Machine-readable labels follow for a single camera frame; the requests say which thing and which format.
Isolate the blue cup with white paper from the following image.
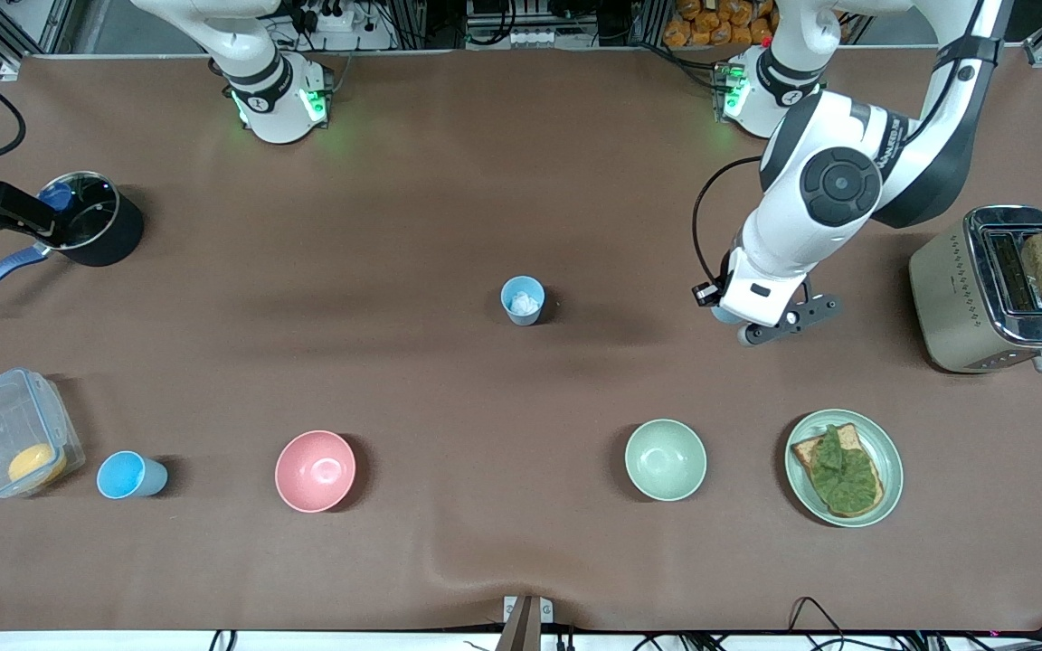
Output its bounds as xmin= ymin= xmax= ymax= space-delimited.
xmin=500 ymin=276 xmax=546 ymax=326

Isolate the glass lid with blue knob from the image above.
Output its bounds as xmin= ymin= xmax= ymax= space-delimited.
xmin=37 ymin=172 xmax=120 ymax=250

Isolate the bread slice under lettuce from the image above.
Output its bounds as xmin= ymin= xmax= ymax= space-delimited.
xmin=791 ymin=423 xmax=886 ymax=518

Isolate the beige and chrome toaster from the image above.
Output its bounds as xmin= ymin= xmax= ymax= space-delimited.
xmin=908 ymin=205 xmax=1042 ymax=374

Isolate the green bowl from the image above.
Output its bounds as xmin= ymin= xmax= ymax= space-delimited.
xmin=624 ymin=419 xmax=708 ymax=502

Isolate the green lettuce leaf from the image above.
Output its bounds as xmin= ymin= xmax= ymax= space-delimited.
xmin=810 ymin=425 xmax=880 ymax=514

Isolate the green plate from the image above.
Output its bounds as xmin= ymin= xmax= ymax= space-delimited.
xmin=784 ymin=410 xmax=904 ymax=528

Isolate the yellow round food piece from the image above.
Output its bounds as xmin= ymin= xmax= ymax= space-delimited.
xmin=7 ymin=443 xmax=68 ymax=486

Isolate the bag of orange buns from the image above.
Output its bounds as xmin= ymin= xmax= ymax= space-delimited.
xmin=663 ymin=0 xmax=775 ymax=48

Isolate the white power strip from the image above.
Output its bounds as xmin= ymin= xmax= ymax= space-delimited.
xmin=299 ymin=5 xmax=356 ymax=33

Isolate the pink bowl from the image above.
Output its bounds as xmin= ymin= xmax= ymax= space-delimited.
xmin=275 ymin=430 xmax=357 ymax=514

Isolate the black pot with blue handle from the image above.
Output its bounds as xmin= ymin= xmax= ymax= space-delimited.
xmin=0 ymin=172 xmax=145 ymax=311

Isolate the black looped cable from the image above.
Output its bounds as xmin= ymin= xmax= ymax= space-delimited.
xmin=788 ymin=597 xmax=848 ymax=651

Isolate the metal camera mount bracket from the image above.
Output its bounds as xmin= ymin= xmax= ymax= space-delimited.
xmin=496 ymin=595 xmax=554 ymax=651

